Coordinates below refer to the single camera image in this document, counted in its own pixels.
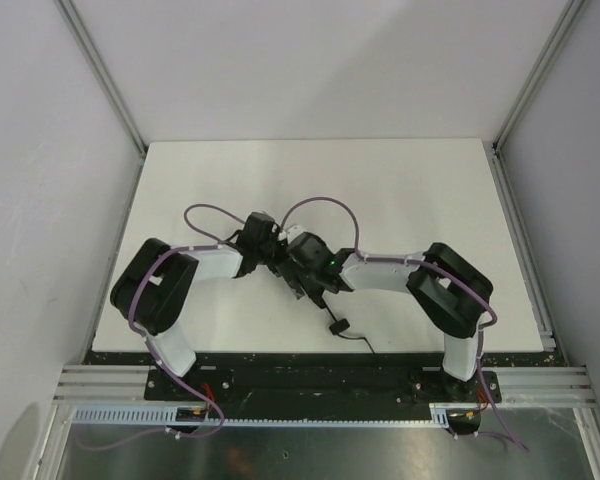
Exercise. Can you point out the black folding umbrella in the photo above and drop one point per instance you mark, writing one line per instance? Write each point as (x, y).
(340, 326)

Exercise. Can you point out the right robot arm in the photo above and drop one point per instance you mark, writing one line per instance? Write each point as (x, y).
(452, 293)

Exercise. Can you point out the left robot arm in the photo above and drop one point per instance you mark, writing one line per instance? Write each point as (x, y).
(151, 292)

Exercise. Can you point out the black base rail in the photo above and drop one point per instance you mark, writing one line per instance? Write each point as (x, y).
(246, 380)

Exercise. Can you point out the left aluminium frame post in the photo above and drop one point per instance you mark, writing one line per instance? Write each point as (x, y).
(92, 55)

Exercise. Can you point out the aluminium frame post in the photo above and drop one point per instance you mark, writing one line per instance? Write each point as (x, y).
(556, 42)
(92, 55)

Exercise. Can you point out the right aluminium frame post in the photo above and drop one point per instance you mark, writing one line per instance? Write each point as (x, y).
(556, 42)

